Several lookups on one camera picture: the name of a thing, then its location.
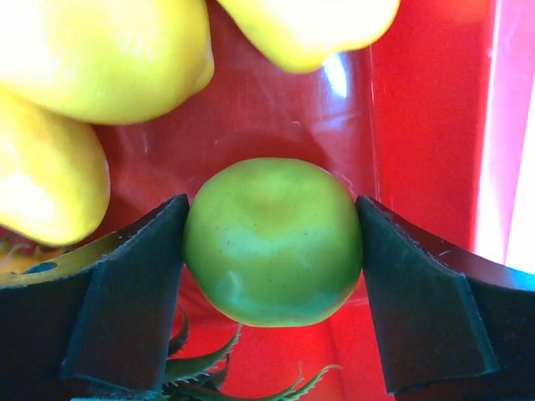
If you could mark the yellow toy bell pepper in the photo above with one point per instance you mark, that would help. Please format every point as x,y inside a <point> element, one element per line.
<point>297,36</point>

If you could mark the toy pineapple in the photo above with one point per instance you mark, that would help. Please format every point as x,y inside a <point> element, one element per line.
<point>197,378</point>

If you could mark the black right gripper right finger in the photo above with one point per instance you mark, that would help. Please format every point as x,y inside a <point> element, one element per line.
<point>449,325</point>

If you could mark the yellow toy lemon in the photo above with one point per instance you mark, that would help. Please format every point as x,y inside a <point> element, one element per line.
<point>106,62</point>

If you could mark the green toy pear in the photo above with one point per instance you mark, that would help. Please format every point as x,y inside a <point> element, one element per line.
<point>274,242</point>

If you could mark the red plastic tray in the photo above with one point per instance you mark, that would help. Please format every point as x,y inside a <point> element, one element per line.
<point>420,122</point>

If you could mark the orange toy mango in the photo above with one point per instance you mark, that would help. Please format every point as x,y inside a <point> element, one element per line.
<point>55,178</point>

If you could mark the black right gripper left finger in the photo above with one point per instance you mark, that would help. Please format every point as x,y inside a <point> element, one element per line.
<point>95,322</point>

